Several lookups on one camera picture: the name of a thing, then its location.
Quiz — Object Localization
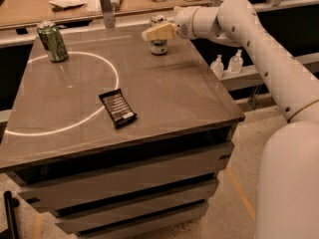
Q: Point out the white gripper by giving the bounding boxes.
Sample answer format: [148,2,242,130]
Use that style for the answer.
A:
[142,7,196,41]

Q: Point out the white green 7up can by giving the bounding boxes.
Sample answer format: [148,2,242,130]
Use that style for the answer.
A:
[150,15,167,55]

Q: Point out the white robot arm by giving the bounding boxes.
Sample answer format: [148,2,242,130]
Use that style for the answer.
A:
[142,0,319,239]

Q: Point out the black rxbar chocolate bar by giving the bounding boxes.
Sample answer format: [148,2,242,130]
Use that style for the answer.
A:
[99,89,137,128]

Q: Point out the green soda can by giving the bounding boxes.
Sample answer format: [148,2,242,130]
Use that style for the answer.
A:
[37,21,68,63]

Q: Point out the clear sanitizer bottle left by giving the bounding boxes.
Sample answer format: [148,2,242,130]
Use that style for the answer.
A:
[210,55,224,79]

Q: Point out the clear sanitizer bottle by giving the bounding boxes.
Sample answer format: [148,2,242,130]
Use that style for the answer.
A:
[227,49,243,74]
[210,55,224,79]

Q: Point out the clear sanitizer bottle right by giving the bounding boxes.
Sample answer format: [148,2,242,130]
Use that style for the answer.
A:
[227,49,243,74]

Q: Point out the white papers on desk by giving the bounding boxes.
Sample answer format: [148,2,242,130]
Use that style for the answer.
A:
[50,0,95,10]

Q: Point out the grey drawer cabinet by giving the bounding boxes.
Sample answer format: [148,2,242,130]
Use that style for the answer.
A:
[0,26,244,239]

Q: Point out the black stand on floor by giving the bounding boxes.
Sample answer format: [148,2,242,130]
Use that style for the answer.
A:
[0,190,20,239]

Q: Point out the grey metal bracket post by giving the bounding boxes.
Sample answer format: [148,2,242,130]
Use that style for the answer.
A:
[100,0,115,28]

